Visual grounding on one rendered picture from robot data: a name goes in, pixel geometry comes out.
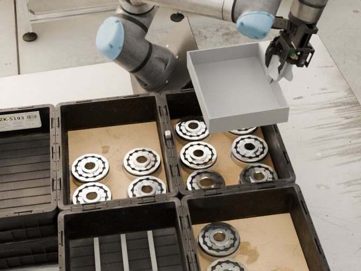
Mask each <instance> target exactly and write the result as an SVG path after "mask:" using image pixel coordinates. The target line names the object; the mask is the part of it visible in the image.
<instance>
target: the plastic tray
mask: <svg viewBox="0 0 361 271"><path fill-rule="evenodd" d="M187 68H188V70H189V73H190V76H191V80H192V83H193V86H194V89H195V92H196V95H197V99H198V102H199V105H200V108H201V111H202V114H203V117H204V120H205V123H206V127H207V130H208V133H209V134H212V133H219V132H226V131H233V130H240V129H247V128H251V127H258V126H265V125H272V124H279V123H285V122H288V115H289V110H290V106H289V104H288V102H287V100H286V98H285V96H284V94H283V91H282V89H281V87H280V85H279V83H278V81H275V80H274V79H272V82H271V83H270V84H269V82H268V80H267V78H266V71H265V53H264V51H263V49H262V46H261V44H260V42H251V43H246V44H239V45H231V46H223V47H216V48H208V49H200V50H196V51H188V52H187Z"/></svg>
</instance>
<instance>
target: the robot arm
mask: <svg viewBox="0 0 361 271"><path fill-rule="evenodd" d="M281 1H282V0H119V5H118V7H117V9H116V11H115V13H114V16H113V17H109V18H107V19H106V20H105V21H104V23H103V24H102V25H101V26H100V28H99V30H98V33H97V36H96V46H97V49H98V51H99V52H100V53H102V54H103V55H104V56H105V57H106V58H107V59H109V60H111V61H113V62H114V63H116V64H117V65H119V66H120V67H121V68H123V69H124V70H126V71H128V72H129V73H131V75H132V76H133V77H134V79H135V80H136V82H137V83H138V85H139V86H140V87H142V88H143V89H144V90H147V91H151V90H154V89H156V88H158V87H159V86H160V85H161V84H162V83H163V82H164V81H165V80H166V79H167V78H168V76H169V75H170V73H171V71H172V68H173V66H174V62H175V56H174V53H173V52H172V51H171V50H170V49H168V48H166V47H163V46H160V45H156V44H152V43H150V42H149V41H148V40H147V39H145V37H146V34H147V32H148V30H149V28H150V25H151V23H152V21H153V19H154V17H155V14H156V12H157V9H158V8H159V7H160V6H162V7H165V8H170V9H174V10H178V11H183V12H188V13H192V14H195V15H200V16H204V17H209V18H214V19H218V20H223V21H226V22H230V23H235V24H236V29H237V30H238V32H239V33H240V34H242V35H243V36H246V37H248V38H250V39H255V40H260V39H263V38H265V37H266V36H267V35H268V32H269V31H270V29H271V28H272V29H275V30H281V29H284V30H283V31H279V33H277V34H275V37H274V39H273V41H272V40H271V41H270V44H269V46H268V47H267V49H266V51H265V71H266V78H267V80H268V82H269V84H270V83H271V82H272V79H274V80H275V81H280V80H281V79H282V78H283V77H284V78H285V79H287V80H288V81H289V82H291V81H292V80H293V71H292V68H293V65H296V66H297V67H302V68H303V67H304V65H305V66H306V68H307V67H308V65H309V63H310V61H311V59H312V57H313V55H314V52H315V49H314V48H313V46H312V45H311V44H310V42H309V41H310V39H311V36H312V34H317V32H318V30H319V29H318V28H317V27H316V25H317V23H318V21H319V20H320V18H321V15H322V13H323V11H324V9H325V7H326V4H327V2H328V0H293V2H292V4H291V7H290V12H289V14H288V19H286V18H283V17H282V16H279V15H276V14H277V11H278V9H279V6H280V4H281ZM310 53H311V57H310V58H309V61H308V62H307V58H308V56H309V54H310ZM279 63H280V65H279Z"/></svg>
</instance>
